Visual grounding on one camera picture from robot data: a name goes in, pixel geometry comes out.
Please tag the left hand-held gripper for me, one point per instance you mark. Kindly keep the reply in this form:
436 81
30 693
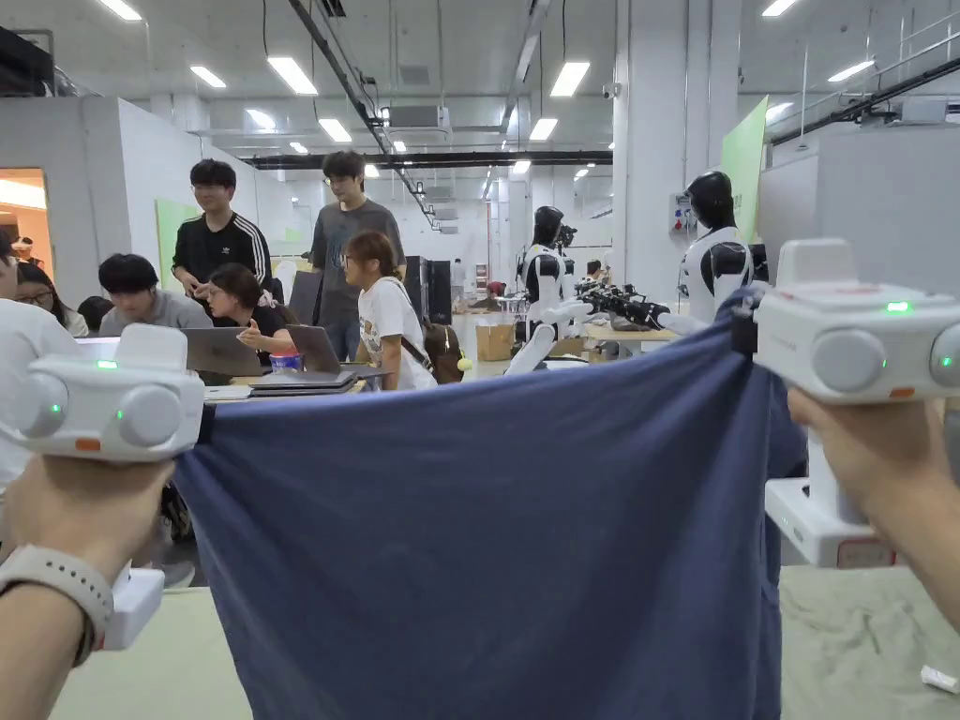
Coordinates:
112 405

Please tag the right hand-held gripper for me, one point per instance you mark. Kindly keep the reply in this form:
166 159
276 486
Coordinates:
825 330

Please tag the dark blue shirt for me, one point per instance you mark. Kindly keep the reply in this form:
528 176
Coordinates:
487 525

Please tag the person's left forearm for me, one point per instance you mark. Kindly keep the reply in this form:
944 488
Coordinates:
37 630

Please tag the person's right forearm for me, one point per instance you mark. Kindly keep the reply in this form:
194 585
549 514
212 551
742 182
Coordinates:
941 581

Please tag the person's left hand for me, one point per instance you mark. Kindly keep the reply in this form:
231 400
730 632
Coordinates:
82 502

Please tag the person's right hand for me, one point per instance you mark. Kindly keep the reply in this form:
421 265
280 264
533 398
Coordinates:
900 472

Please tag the white and black humanoid robot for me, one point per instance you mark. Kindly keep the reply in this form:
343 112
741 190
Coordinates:
544 281
716 277

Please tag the grey electrical box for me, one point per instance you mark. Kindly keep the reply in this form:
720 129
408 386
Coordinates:
681 214

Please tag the bed with pale green sheet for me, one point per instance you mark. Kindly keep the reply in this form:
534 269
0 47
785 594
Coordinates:
862 637

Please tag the cardboard carton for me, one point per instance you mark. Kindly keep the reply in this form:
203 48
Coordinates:
495 341

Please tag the black cabinet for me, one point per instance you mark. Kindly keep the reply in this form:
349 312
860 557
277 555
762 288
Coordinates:
427 289

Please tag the small white card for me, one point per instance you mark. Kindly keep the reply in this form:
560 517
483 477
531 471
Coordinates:
941 679

